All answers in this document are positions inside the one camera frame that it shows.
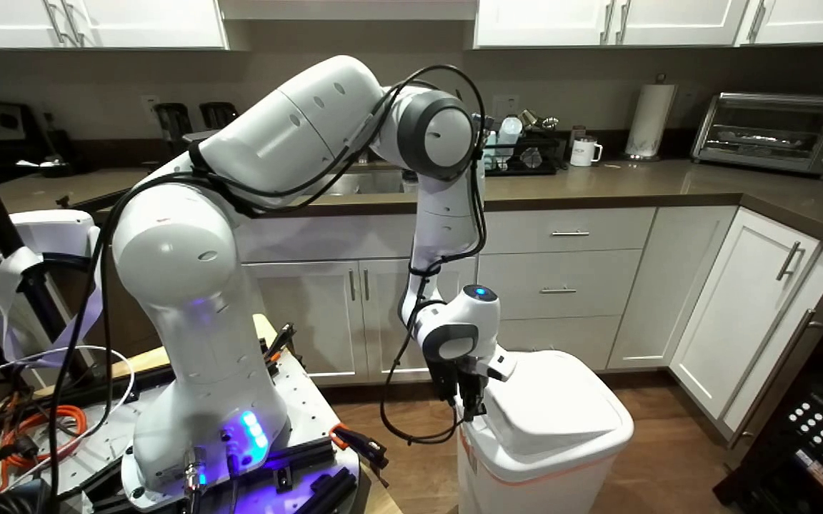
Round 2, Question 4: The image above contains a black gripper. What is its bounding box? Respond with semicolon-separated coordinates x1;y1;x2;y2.
426;324;516;424

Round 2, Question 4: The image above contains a white push-button trash bin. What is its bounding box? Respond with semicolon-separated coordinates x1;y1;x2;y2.
455;348;638;514

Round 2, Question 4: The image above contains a black orange clamp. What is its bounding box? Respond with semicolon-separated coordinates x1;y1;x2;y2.
327;424;393;477

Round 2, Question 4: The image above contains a white sink cabinet door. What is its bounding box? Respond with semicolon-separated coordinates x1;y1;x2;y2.
360;254;477;387
245;260;369;387

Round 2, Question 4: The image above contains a white medium drawer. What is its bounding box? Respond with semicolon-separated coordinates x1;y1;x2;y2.
470;250;646;324

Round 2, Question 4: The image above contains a white shallow drawer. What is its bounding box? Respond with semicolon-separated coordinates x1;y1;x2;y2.
477;205;658;258

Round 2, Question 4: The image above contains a white plain cabinet panel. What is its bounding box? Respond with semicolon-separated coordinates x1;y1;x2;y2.
605;204;739;375

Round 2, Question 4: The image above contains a steel kitchen sink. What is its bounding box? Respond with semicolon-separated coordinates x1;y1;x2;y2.
320;165;417;201

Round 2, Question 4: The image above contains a black dish rack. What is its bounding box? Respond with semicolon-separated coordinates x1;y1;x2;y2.
483;128;573;178

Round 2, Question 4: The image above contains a white mug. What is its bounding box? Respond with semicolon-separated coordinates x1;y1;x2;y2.
567;137;605;173

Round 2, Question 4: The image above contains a white bottle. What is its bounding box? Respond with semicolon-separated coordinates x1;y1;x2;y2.
497;115;526;150

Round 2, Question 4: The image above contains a white paper towel roll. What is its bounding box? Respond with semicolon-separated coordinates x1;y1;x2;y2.
623;80;678;164

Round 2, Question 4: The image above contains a black appliance with buttons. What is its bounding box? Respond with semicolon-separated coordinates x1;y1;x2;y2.
712;268;823;514

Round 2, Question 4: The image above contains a black coffee maker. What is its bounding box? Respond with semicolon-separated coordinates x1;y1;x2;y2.
152;101;242;154

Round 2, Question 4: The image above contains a silver toaster oven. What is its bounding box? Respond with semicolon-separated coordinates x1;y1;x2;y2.
689;88;823;184

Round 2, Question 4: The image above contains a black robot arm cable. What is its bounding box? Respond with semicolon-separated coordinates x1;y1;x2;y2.
43;61;492;514

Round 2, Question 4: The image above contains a white handleless drawer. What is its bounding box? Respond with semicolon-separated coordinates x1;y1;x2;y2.
495;314;623;377

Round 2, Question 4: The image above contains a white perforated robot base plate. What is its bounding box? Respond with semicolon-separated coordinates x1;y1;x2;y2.
95;351;376;514

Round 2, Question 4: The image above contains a white cabinet door bar handle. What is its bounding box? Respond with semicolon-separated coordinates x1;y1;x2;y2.
669;205;823;424

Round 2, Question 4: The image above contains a white cable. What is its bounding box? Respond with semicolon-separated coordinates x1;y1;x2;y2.
0;342;139;431

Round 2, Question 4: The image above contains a white wall cabinet row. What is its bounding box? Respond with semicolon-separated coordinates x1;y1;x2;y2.
470;0;823;51

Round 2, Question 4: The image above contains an orange cable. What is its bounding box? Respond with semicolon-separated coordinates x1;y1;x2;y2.
0;404;92;475

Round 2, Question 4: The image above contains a white device with purple strap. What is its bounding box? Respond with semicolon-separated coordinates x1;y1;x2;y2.
0;208;107;370

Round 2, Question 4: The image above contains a white wall cabinet double door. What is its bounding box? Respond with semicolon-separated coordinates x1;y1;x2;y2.
0;0;230;51

